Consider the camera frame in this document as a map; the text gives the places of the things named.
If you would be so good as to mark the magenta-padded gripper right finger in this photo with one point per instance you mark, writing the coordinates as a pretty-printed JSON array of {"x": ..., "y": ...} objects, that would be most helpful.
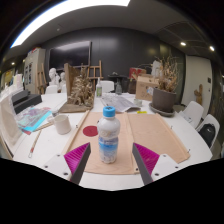
[{"x": 146, "y": 160}]

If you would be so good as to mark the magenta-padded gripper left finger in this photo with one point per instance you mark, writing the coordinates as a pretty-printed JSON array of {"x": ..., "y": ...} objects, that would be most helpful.
[{"x": 75, "y": 160}]

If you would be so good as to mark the white bottle with blue cap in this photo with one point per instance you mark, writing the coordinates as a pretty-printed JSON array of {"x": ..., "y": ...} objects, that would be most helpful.
[{"x": 108, "y": 133}]

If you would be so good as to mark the beige canvas mat with slats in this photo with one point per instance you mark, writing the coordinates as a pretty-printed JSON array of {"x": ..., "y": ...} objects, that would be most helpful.
[{"x": 150, "y": 133}]

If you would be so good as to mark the flat round red coaster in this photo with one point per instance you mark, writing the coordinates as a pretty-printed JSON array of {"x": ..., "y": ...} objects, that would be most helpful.
[{"x": 90, "y": 131}]

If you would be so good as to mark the white ceramic mug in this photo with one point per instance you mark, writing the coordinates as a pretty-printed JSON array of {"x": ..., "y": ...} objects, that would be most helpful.
[{"x": 62, "y": 125}]

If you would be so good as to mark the long wooden paintbrush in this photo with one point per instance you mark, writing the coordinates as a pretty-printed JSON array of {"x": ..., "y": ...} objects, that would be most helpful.
[{"x": 35, "y": 143}]

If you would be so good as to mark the wooden stick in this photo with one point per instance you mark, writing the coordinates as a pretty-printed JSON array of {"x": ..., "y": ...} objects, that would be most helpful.
[{"x": 45, "y": 126}]

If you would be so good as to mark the small yellow tag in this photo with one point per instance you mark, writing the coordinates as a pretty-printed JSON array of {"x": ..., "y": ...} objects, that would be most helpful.
[{"x": 141, "y": 112}]

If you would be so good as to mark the small paint jar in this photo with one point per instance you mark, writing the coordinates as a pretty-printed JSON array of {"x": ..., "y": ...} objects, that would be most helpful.
[{"x": 55, "y": 113}]

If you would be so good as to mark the small white cup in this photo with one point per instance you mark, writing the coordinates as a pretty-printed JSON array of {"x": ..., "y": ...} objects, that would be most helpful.
[{"x": 138, "y": 102}]

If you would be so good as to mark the colourful painted sheet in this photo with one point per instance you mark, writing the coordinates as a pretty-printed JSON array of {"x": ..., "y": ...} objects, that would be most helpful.
[{"x": 33, "y": 118}]

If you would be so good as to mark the dry plant in grey pot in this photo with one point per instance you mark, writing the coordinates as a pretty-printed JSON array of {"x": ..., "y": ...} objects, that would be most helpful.
[{"x": 163, "y": 100}]

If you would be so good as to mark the grey printed newspaper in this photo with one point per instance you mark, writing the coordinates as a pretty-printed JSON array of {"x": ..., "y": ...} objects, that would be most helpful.
[{"x": 120, "y": 103}]

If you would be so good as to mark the black backpack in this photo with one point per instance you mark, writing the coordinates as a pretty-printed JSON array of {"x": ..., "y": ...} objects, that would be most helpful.
[{"x": 207, "y": 134}]

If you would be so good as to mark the wooden sculpture on board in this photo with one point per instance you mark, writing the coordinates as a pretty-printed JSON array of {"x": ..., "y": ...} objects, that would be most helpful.
[{"x": 81, "y": 93}]

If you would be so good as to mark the white plastic chair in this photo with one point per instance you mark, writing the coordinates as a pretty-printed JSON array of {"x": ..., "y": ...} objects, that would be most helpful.
[
  {"x": 51, "y": 89},
  {"x": 107, "y": 86},
  {"x": 193, "y": 111},
  {"x": 213, "y": 121}
]

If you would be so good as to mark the brown cardboard box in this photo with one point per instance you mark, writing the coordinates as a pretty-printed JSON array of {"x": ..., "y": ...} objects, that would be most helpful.
[{"x": 143, "y": 88}]

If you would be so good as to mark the large black flat box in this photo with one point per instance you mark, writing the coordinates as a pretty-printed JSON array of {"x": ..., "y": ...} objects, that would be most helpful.
[{"x": 28, "y": 102}]

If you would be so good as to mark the small white glue bottle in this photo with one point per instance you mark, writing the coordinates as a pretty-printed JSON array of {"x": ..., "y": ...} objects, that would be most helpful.
[{"x": 99, "y": 90}]

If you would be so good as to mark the grey glass bottle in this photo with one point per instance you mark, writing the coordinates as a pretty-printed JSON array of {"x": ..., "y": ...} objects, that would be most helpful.
[{"x": 118, "y": 88}]

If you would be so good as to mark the white cloth bag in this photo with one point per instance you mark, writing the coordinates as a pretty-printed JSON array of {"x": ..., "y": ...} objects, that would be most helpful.
[{"x": 8, "y": 121}]

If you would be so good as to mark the white plaster bust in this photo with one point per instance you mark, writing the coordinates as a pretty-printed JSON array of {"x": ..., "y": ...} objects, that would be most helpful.
[
  {"x": 62, "y": 79},
  {"x": 53, "y": 76}
]

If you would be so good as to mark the wooden figure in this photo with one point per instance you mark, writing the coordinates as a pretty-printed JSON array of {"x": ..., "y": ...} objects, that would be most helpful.
[{"x": 198, "y": 95}]

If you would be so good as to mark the small black flat box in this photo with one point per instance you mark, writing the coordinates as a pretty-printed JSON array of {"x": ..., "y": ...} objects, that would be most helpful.
[{"x": 19, "y": 96}]

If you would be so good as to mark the red box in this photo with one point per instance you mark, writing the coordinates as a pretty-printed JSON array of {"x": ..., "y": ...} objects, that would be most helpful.
[{"x": 136, "y": 72}]

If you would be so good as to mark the wooden easel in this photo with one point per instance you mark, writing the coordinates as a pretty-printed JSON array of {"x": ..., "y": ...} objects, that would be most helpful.
[
  {"x": 41, "y": 78},
  {"x": 95, "y": 71}
]

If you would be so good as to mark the white plaster statue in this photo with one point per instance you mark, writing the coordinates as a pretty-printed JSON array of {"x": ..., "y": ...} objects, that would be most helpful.
[{"x": 156, "y": 68}]

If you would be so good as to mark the white cabinet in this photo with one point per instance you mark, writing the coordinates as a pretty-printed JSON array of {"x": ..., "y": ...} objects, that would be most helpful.
[{"x": 31, "y": 71}]

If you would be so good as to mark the long white ceiling light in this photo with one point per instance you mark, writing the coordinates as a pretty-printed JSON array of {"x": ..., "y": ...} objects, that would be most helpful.
[{"x": 66, "y": 8}]

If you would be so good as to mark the black wall screen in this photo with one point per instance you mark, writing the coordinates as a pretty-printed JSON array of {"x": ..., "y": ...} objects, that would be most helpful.
[{"x": 70, "y": 55}]

